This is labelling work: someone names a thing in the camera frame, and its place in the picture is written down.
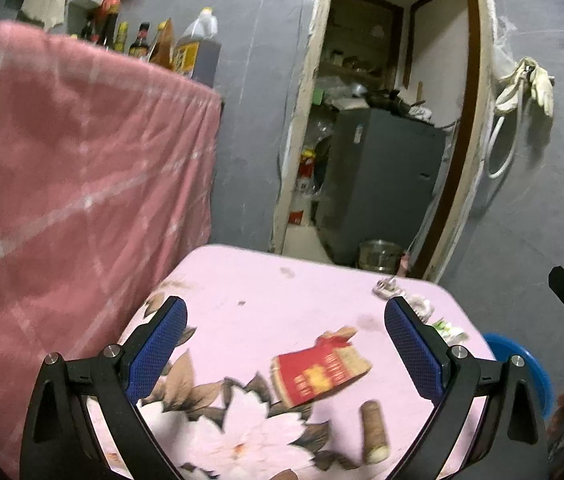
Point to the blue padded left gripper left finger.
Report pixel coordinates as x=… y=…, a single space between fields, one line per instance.
x=59 y=439

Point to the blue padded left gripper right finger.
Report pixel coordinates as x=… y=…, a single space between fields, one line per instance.
x=509 y=440

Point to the brown cork cylinder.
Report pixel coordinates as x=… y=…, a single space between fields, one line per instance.
x=375 y=443

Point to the red noodle wrapper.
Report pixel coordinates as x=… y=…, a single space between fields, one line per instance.
x=310 y=374

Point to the crumpled white green wrapper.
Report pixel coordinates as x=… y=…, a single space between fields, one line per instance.
x=424 y=310

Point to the steel pot on floor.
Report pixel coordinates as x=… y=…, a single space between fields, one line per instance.
x=379 y=256

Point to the pink floral table cover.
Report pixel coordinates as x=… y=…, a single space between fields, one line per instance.
x=214 y=411

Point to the pink plaid cloth cover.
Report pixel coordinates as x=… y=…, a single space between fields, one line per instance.
x=106 y=167

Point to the dark soy sauce bottle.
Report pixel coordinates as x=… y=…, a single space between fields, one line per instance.
x=139 y=48

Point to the large oil jug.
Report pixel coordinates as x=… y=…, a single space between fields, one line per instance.
x=196 y=53

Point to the wooden door frame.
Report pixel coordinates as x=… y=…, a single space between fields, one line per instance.
x=428 y=60

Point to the white gloves on wall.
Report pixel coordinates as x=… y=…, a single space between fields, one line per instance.
x=528 y=76

